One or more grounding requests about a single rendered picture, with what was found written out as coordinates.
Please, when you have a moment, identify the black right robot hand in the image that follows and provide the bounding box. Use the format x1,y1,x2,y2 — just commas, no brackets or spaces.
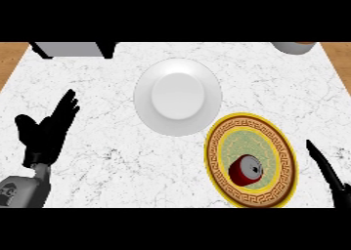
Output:
305,139,351,209

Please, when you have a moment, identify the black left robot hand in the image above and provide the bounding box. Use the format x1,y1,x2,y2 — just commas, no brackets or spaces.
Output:
13,88,81,169

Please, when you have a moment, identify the yellow patterned plate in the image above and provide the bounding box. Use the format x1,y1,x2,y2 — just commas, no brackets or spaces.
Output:
204,111,300,209

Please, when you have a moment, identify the red can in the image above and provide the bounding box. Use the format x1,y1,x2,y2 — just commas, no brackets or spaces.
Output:
226,153,265,188

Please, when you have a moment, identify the white plate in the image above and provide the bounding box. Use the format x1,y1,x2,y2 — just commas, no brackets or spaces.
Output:
133,58,223,138

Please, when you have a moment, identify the grey and black appliance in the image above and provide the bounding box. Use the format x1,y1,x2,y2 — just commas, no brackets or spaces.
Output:
28,41,120,61

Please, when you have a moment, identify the grey cylindrical container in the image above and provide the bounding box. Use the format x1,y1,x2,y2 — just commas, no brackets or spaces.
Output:
269,41,318,56

